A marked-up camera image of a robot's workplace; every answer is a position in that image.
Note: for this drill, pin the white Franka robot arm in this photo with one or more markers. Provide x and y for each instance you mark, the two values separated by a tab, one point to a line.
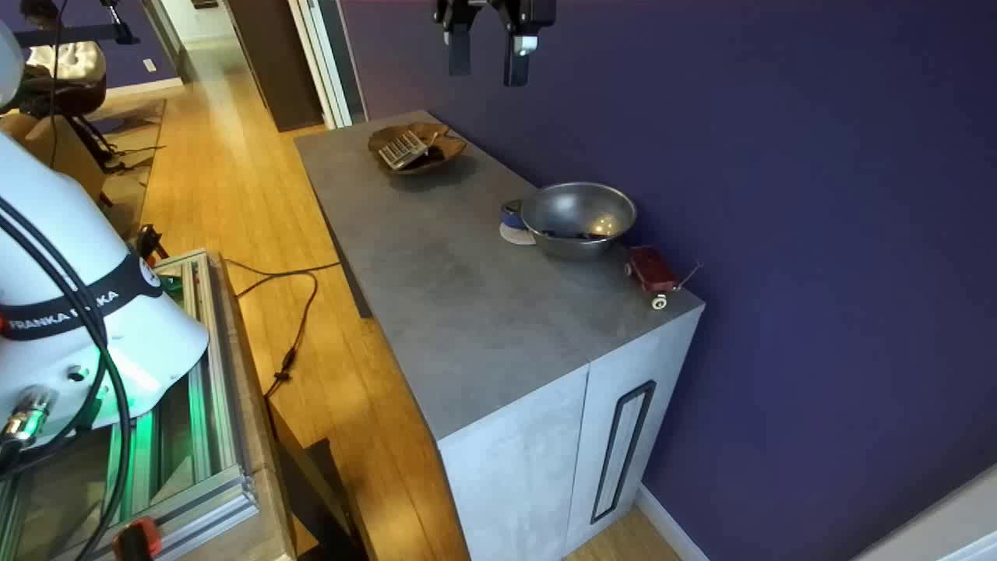
64	261

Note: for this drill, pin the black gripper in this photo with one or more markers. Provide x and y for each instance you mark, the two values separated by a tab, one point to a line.
497	9

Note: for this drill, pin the grey calculator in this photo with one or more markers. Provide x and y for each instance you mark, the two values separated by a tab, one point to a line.
402	151

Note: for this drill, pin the blue and white tape roll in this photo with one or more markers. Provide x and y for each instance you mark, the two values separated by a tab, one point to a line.
507	226

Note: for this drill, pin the silver metal bowl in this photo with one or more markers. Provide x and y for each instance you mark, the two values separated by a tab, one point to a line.
578	214

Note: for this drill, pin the grey concrete-look cabinet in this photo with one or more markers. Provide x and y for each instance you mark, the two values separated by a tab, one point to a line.
468	302

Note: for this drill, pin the small red box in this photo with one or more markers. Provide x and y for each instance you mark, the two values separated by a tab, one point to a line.
651	269

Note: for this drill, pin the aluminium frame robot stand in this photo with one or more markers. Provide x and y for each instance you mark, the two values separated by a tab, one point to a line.
202	438

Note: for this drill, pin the white door frame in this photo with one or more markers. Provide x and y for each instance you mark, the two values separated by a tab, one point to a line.
332	57

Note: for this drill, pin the brown plush toy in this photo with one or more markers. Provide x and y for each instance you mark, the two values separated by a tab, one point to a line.
450	158

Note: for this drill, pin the black stool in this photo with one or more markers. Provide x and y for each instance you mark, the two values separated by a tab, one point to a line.
64	78

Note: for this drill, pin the red clamp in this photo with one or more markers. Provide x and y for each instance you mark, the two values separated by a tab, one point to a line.
139	541

